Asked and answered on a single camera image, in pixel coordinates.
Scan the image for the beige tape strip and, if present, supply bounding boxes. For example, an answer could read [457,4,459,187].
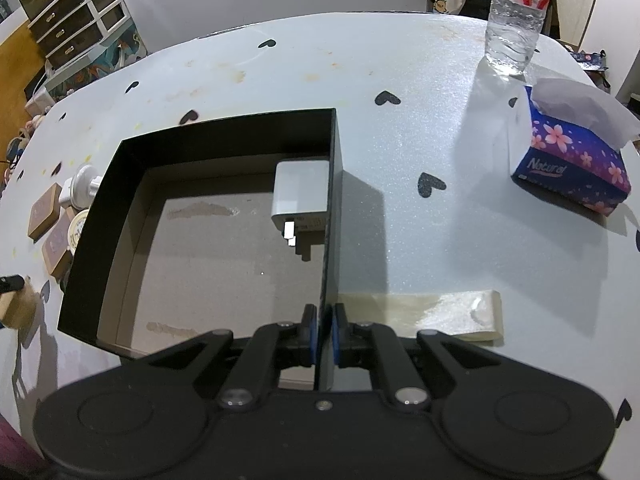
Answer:
[332,288,505,347]

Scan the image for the teal printed panel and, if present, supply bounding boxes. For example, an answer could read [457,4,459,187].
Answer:
[44,29,149,100]

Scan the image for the white drawer cabinet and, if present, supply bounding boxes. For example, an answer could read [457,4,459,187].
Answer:
[15,0,134,69]

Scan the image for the maroon cloth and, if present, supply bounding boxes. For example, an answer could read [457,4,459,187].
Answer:
[0,419,47,480]

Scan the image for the white suction knob hook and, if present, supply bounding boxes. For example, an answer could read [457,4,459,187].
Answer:
[58,164,104,210]

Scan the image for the beige earbud case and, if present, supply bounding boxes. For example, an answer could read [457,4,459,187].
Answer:
[0,286,39,329]

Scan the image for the dark blue gift bag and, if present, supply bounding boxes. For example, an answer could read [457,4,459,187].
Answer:
[569,49,609,79]

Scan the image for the black cardboard box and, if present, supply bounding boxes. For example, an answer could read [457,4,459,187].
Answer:
[57,107,344,394]

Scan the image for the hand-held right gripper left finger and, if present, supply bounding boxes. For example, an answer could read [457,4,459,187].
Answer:
[144,304,319,410]

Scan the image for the large white wall charger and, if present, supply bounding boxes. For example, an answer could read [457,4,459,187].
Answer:
[269,160,331,262]

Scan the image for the round cream tape measure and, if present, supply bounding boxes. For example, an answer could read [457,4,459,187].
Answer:
[67,209,91,256]

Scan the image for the purple floral tissue box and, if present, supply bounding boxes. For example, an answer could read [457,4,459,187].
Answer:
[510,79,640,217]

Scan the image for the clear plastic water bottle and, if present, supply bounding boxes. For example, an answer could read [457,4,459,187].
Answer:
[482,0,556,77]

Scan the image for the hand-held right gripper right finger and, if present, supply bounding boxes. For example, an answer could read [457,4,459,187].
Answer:
[332,303,507,410]

